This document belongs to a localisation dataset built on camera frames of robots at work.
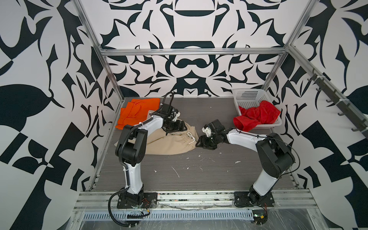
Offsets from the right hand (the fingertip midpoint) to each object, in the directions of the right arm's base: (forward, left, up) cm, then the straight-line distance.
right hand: (199, 145), depth 89 cm
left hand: (+12, +10, +3) cm, 15 cm away
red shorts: (+21, -46, +3) cm, 50 cm away
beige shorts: (+2, +16, 0) cm, 16 cm away
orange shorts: (+28, +44, -1) cm, 53 cm away
